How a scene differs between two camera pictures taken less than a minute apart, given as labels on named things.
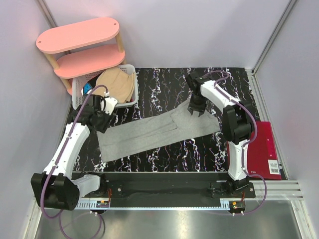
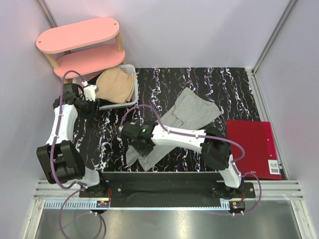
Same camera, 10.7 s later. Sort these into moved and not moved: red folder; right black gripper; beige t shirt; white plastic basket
Moved: right black gripper
Not moved: white plastic basket; beige t shirt; red folder
